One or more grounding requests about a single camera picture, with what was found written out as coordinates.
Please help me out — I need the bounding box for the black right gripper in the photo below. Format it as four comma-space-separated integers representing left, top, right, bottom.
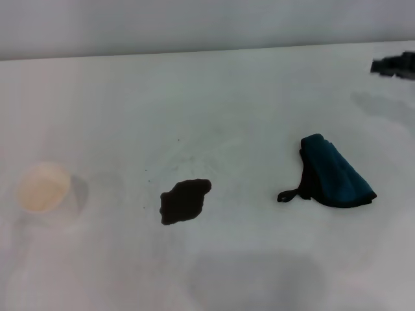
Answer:
370, 51, 415, 80

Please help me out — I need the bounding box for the blue rag with black loop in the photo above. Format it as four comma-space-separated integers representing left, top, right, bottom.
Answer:
277, 133, 378, 208

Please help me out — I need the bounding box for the white paper cup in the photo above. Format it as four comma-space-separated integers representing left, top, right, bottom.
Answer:
14, 161, 72, 224

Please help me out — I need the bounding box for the black water stain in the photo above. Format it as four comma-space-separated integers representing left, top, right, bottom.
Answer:
159, 178, 213, 227

